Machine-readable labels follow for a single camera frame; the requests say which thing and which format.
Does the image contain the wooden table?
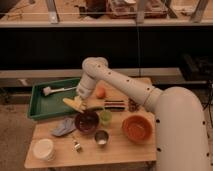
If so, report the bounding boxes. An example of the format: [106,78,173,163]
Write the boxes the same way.
[23,77,158,170]

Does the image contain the green plastic tray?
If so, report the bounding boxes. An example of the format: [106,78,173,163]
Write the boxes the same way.
[27,77,80,121]

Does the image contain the green cucumber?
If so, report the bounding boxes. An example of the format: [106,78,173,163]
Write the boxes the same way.
[86,106,104,111]

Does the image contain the red grape bunch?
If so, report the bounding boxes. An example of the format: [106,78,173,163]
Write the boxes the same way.
[128,98,140,112]

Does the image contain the small metal cup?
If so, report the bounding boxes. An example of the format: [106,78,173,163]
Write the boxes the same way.
[95,130,109,146]

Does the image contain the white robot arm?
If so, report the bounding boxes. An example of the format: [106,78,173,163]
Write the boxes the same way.
[77,57,213,171]

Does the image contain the white plate stack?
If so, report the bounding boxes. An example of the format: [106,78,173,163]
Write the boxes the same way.
[33,139,55,161]

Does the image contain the small metal clip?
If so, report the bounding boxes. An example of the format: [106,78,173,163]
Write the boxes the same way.
[73,138,82,152]

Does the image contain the yellow banana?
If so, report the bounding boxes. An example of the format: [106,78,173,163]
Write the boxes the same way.
[63,98,86,113]

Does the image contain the grey blue cloth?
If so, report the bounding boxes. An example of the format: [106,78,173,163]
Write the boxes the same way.
[51,118,76,137]

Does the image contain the orange bowl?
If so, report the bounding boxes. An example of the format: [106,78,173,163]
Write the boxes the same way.
[122,115,153,144]

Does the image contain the orange fruit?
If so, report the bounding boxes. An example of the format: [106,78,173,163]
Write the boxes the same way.
[95,87,106,99]

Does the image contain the green cup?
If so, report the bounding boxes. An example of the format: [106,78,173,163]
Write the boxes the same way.
[99,110,112,126]

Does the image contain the purple bowl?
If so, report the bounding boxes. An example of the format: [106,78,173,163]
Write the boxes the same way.
[75,111,99,134]

